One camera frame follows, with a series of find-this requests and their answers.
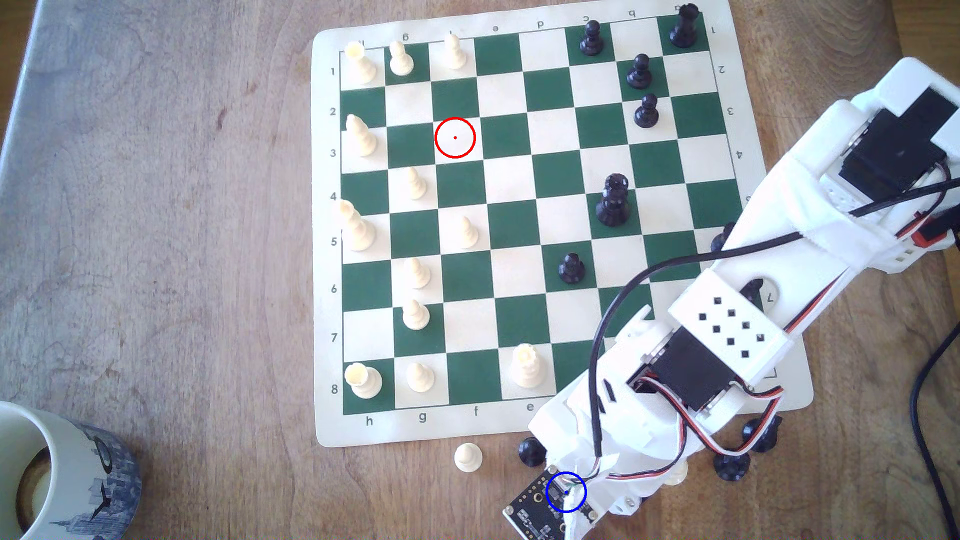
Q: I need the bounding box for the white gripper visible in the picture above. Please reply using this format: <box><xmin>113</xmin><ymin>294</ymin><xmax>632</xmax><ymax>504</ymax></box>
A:
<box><xmin>527</xmin><ymin>366</ymin><xmax>688</xmax><ymax>520</ymax></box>

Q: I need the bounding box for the white queen chess piece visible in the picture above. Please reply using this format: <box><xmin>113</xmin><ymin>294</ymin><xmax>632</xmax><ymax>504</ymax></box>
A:
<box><xmin>509</xmin><ymin>342</ymin><xmax>548</xmax><ymax>390</ymax></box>

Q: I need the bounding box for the black knight chess piece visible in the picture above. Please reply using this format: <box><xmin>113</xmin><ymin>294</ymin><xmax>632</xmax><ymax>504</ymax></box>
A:
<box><xmin>741</xmin><ymin>414</ymin><xmax>784</xmax><ymax>454</ymax></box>

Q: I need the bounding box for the black queen chess piece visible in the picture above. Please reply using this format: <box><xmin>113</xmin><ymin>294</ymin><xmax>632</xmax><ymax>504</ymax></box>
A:
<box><xmin>595</xmin><ymin>172</ymin><xmax>633</xmax><ymax>228</ymax></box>

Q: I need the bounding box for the white rook chess piece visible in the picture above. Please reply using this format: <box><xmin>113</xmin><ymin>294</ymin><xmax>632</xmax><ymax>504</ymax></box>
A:
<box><xmin>342</xmin><ymin>361</ymin><xmax>384</xmax><ymax>400</ymax></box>
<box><xmin>342</xmin><ymin>40</ymin><xmax>378</xmax><ymax>85</ymax></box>

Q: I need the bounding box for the green white chess mat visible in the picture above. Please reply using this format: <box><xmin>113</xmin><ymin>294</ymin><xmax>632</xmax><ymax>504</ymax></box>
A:
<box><xmin>310</xmin><ymin>0</ymin><xmax>815</xmax><ymax>450</ymax></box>

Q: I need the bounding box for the white bishop chess piece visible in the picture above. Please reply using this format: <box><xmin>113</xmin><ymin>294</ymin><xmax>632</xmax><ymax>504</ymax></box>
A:
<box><xmin>345</xmin><ymin>113</ymin><xmax>378</xmax><ymax>158</ymax></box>

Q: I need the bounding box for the black rook chess piece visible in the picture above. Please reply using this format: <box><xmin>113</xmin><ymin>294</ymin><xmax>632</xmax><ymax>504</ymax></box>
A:
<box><xmin>669</xmin><ymin>3</ymin><xmax>702</xmax><ymax>49</ymax></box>

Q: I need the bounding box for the white mug with skyline print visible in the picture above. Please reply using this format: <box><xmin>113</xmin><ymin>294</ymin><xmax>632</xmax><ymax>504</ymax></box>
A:
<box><xmin>0</xmin><ymin>400</ymin><xmax>143</xmax><ymax>540</ymax></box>

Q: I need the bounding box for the black camera cable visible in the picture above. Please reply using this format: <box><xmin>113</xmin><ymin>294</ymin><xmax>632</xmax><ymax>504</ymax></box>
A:
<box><xmin>588</xmin><ymin>171</ymin><xmax>957</xmax><ymax>460</ymax></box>

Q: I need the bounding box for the black camera circuit board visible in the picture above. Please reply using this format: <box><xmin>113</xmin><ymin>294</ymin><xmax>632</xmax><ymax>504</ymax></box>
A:
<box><xmin>502</xmin><ymin>471</ymin><xmax>601</xmax><ymax>540</ymax></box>

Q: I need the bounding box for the white perforated base plate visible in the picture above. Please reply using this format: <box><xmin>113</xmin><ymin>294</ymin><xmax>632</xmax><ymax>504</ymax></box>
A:
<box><xmin>855</xmin><ymin>238</ymin><xmax>939</xmax><ymax>276</ymax></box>

